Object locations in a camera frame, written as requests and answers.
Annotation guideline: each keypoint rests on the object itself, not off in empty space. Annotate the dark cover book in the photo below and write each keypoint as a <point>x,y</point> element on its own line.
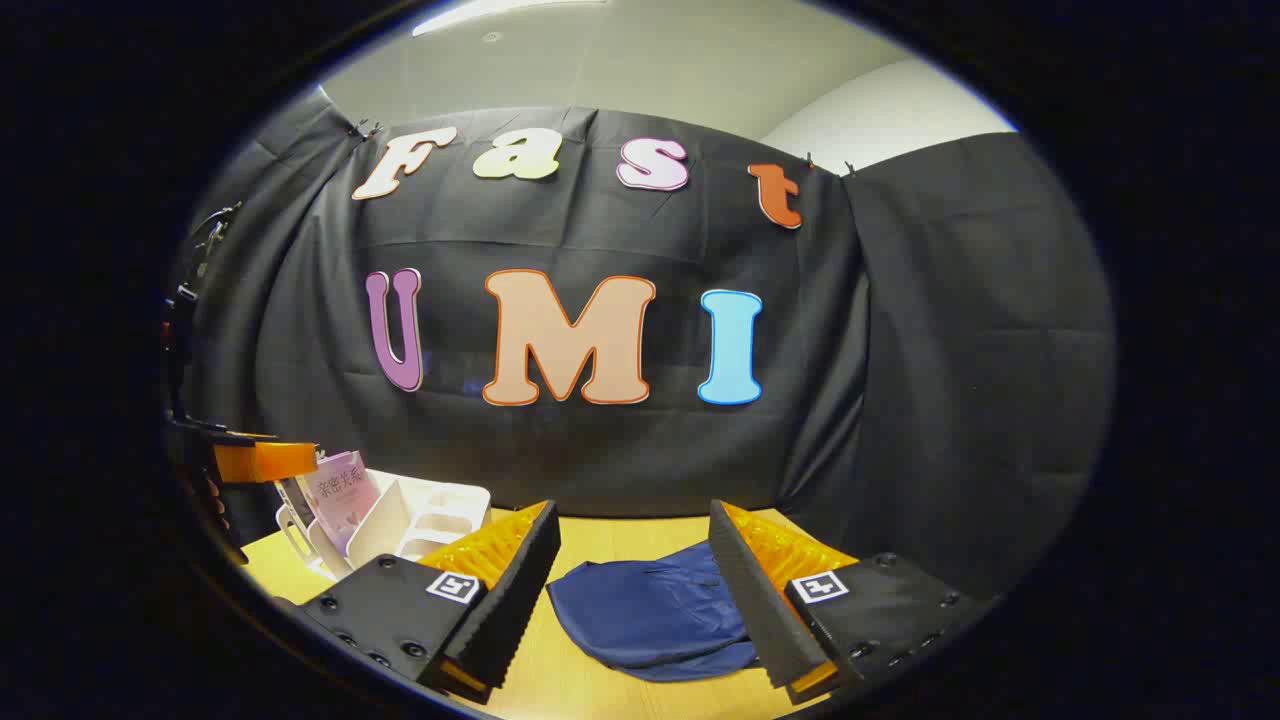
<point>296,500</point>

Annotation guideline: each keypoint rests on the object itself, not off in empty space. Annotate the white bookshelf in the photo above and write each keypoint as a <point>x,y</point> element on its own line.
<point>440,510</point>

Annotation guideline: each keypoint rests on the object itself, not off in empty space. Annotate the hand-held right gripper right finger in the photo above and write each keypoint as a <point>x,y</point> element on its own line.
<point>760,610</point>

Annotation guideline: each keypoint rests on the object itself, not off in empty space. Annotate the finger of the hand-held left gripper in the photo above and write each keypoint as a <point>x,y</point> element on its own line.
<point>260,460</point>

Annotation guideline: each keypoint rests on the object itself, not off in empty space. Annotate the blue schoolbag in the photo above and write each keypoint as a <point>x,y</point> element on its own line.
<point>640,610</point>

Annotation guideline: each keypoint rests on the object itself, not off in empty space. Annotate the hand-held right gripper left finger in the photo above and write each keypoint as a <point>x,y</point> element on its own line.
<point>510,610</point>

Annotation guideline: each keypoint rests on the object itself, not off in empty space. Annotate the pink book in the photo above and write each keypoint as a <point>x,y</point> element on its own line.
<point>340,495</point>

